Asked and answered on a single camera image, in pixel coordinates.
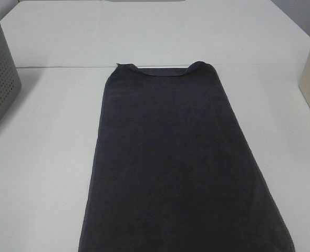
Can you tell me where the dark navy towel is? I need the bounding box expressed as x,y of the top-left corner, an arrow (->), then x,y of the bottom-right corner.
78,61 -> 295,251

